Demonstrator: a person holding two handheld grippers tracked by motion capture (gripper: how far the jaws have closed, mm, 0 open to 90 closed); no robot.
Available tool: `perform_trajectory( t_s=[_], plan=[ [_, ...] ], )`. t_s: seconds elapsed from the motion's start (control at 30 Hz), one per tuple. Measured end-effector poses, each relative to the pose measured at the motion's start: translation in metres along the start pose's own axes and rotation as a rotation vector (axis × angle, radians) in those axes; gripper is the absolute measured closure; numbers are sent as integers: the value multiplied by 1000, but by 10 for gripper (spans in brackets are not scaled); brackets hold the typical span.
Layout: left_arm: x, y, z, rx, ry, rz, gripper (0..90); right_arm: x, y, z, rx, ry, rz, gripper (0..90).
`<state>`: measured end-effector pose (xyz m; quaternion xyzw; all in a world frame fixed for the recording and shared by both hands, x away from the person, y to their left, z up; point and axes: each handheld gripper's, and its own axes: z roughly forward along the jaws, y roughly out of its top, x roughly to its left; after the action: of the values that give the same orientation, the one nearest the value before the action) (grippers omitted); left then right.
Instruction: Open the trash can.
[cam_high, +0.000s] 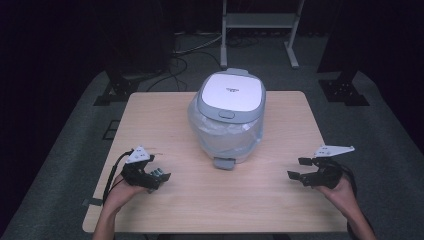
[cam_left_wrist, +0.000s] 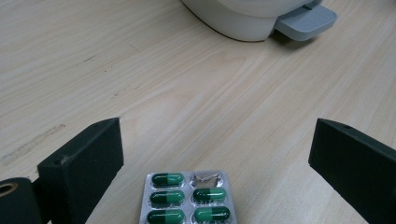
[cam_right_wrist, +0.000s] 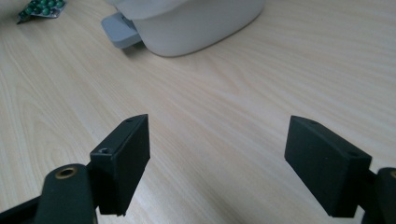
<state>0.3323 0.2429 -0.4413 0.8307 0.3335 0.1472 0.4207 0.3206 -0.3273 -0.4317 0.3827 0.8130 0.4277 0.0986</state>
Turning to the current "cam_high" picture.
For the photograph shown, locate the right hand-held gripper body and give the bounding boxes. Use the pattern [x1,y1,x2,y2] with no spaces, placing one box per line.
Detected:
[301,145,356,190]

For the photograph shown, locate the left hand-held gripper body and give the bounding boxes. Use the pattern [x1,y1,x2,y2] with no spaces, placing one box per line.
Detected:
[120,145,162,192]

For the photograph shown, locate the person's left hand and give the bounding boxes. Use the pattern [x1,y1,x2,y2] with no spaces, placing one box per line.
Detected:
[103,173,150,211]

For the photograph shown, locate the person's right hand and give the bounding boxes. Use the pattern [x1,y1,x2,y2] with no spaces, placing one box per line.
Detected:
[314,175,358,214]

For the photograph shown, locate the grey tape strip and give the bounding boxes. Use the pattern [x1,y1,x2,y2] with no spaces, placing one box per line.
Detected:
[82,197,104,207]

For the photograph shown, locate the clear plastic bin liner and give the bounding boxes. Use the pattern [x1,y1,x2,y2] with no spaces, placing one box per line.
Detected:
[187,94,264,161]

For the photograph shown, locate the black stand base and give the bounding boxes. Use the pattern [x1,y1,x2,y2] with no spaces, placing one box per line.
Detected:
[318,68,371,107]
[93,68,142,107]

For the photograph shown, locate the white grey pedal trash can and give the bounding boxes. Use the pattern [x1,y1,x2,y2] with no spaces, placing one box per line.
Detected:
[187,67,267,171]

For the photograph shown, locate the white metal stand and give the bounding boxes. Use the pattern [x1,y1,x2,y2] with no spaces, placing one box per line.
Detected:
[219,0,306,70]

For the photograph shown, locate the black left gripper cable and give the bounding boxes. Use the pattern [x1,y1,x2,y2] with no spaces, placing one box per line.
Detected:
[102,150,135,205]

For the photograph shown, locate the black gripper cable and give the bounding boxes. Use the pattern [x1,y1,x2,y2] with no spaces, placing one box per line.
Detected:
[336,162,358,198]
[102,150,135,205]

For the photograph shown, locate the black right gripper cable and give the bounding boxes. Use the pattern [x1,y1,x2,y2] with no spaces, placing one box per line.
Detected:
[336,162,358,198]

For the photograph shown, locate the black floor cables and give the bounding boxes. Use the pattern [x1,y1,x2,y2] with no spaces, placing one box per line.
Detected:
[145,32,225,93]

